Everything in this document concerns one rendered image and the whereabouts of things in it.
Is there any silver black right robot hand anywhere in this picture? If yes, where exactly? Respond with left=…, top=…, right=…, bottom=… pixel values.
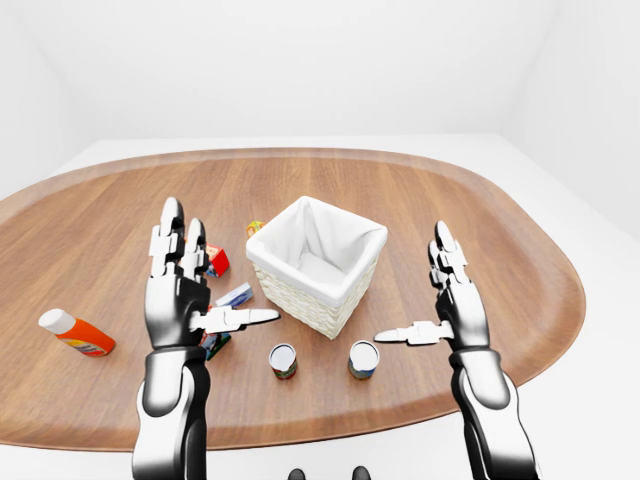
left=373, top=220, right=491, bottom=353

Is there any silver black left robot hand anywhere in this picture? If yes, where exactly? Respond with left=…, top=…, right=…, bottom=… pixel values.
left=144, top=196, right=281, bottom=351

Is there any white wicker basket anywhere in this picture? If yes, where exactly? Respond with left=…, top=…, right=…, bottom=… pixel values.
left=245, top=195, right=389, bottom=341

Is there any dark green printed box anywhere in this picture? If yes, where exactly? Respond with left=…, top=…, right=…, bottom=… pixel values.
left=198, top=330, right=233, bottom=362

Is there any white blue printed box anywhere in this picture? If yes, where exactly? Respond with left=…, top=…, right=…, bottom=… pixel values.
left=214, top=281, right=254, bottom=308

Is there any red printed food box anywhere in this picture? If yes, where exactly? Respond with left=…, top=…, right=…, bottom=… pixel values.
left=204, top=242, right=231, bottom=279

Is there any orange bottle with white cap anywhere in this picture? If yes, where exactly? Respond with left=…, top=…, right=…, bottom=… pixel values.
left=38, top=308, right=117, bottom=358

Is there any blue yellow labelled tin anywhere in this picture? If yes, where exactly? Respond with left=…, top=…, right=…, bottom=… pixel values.
left=347, top=339, right=381, bottom=381

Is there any red green labelled tin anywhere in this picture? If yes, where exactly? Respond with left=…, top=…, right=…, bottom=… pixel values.
left=268, top=342, right=299, bottom=381

